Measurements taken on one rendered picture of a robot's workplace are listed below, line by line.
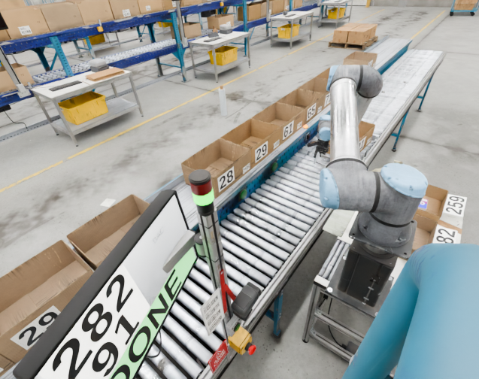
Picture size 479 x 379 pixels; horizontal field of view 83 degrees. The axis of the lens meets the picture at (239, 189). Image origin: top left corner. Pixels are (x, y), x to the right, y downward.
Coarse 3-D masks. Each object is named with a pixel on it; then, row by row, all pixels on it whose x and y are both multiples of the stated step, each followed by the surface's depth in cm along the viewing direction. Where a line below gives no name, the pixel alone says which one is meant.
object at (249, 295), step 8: (248, 288) 101; (256, 288) 101; (240, 296) 99; (248, 296) 99; (256, 296) 100; (232, 304) 98; (240, 304) 97; (248, 304) 98; (240, 312) 96; (248, 312) 98
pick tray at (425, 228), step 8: (416, 216) 158; (424, 224) 157; (432, 224) 154; (416, 232) 158; (424, 232) 158; (432, 232) 151; (416, 240) 154; (424, 240) 153; (432, 240) 142; (416, 248) 149
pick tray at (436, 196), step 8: (432, 192) 177; (440, 192) 174; (448, 192) 169; (432, 200) 177; (440, 200) 177; (432, 208) 172; (440, 208) 170; (424, 216) 160; (432, 216) 157; (440, 216) 156
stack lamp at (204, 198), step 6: (210, 180) 62; (192, 186) 62; (198, 186) 61; (204, 186) 61; (210, 186) 62; (192, 192) 63; (198, 192) 62; (204, 192) 62; (210, 192) 63; (198, 198) 63; (204, 198) 63; (210, 198) 64; (198, 204) 64; (204, 204) 64
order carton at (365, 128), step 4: (360, 124) 237; (364, 124) 235; (368, 124) 232; (372, 124) 230; (360, 128) 239; (364, 128) 236; (368, 128) 234; (372, 128) 225; (360, 132) 241; (364, 132) 238; (368, 132) 222; (372, 132) 231; (360, 136) 243; (364, 136) 217; (368, 136) 227; (360, 140) 214; (364, 144) 227; (328, 152) 228
